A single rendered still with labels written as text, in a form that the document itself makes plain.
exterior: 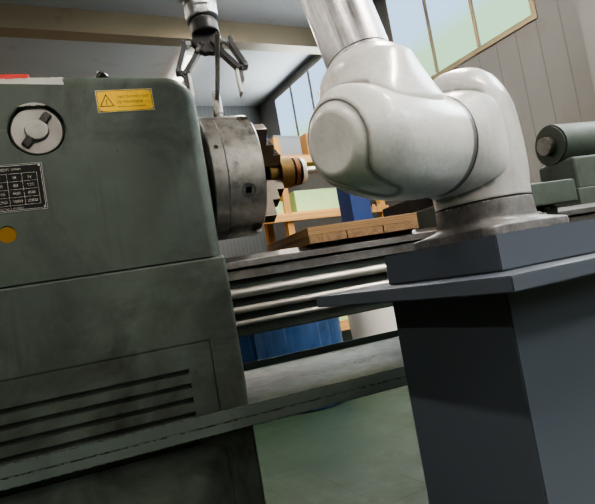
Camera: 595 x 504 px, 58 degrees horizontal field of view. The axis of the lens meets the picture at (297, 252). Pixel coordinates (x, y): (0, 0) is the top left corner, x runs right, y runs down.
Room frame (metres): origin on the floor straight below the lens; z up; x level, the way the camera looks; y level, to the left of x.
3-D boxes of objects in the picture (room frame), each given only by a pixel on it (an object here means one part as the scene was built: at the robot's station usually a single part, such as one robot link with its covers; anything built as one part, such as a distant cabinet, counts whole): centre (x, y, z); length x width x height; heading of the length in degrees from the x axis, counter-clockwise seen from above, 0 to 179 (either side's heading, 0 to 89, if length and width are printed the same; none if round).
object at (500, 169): (0.88, -0.31, 0.97); 0.18 x 0.16 x 0.22; 129
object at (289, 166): (1.43, 0.00, 1.08); 0.09 x 0.09 x 0.09; 19
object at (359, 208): (1.50, -0.18, 1.00); 0.08 x 0.06 x 0.23; 19
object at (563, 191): (1.58, -0.51, 0.90); 0.53 x 0.30 x 0.06; 19
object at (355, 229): (1.47, -0.11, 0.89); 0.36 x 0.30 x 0.04; 19
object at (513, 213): (0.89, -0.33, 0.83); 0.22 x 0.18 x 0.06; 118
